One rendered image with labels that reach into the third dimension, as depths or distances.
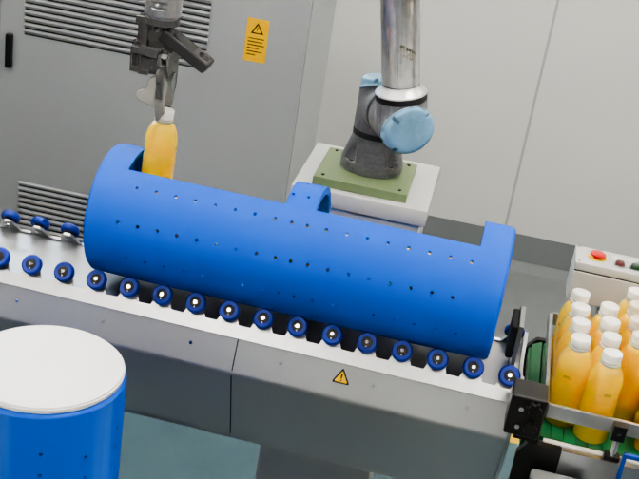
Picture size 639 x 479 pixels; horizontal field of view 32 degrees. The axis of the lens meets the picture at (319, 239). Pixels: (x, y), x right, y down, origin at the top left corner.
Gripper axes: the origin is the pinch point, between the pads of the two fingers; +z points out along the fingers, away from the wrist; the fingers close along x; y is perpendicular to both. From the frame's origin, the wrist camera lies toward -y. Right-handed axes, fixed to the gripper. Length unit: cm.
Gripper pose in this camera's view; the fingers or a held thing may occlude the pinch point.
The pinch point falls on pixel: (164, 112)
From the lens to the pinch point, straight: 237.9
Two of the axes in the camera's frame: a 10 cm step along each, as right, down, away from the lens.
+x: -2.1, 3.7, -9.0
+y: -9.7, -2.1, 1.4
